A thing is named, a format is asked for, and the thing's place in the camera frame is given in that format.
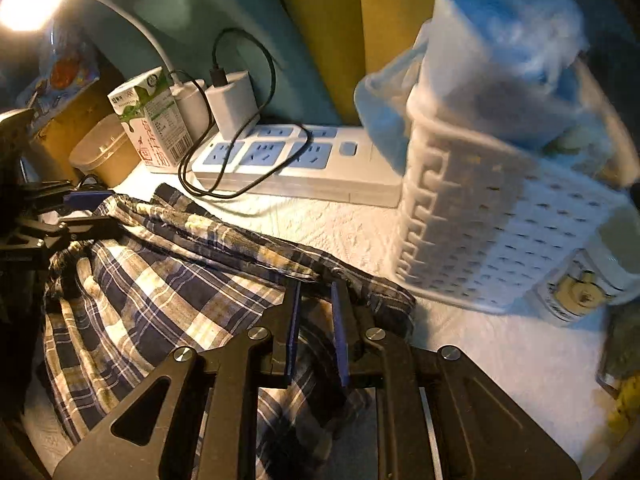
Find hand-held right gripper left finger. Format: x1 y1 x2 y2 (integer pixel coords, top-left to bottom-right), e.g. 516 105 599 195
52 280 303 480

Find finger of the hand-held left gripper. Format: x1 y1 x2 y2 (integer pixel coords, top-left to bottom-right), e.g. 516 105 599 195
20 179 113 209
14 216 127 257

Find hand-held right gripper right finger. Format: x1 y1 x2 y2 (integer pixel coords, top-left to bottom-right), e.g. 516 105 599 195
330 279 583 480

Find plaid pants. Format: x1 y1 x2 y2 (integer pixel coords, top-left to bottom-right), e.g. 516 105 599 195
40 182 417 480

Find brown paper bowl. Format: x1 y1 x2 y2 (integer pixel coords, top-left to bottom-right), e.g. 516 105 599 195
69 112 143 188

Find green and white milk carton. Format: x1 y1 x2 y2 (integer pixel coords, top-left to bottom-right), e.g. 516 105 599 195
107 66 196 175

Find white embossed table cover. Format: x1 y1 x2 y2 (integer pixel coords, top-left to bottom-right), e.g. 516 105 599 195
20 165 628 480

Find white power strip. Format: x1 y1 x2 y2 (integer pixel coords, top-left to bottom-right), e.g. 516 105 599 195
192 122 406 207

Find white perforated plastic basket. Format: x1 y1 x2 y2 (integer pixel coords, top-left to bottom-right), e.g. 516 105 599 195
392 55 633 316

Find light blue packet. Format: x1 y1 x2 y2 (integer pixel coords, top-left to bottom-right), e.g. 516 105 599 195
354 49 431 178

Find white bear print mug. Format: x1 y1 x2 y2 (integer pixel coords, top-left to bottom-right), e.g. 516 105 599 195
532 247 635 328

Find grey knitted cloth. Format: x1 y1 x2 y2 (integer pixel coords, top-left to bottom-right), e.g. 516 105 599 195
595 305 640 393

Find yellow duck print wipes pack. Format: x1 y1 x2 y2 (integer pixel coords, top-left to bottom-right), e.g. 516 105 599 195
607 380 640 433

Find yellow cloth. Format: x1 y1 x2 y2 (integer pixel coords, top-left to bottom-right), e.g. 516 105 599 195
274 0 493 122

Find blue plastic-wrapped pack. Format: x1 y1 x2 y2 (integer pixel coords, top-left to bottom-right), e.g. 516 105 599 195
417 0 591 151

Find white USB charger with cable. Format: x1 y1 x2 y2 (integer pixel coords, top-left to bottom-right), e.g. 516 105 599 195
176 26 312 201

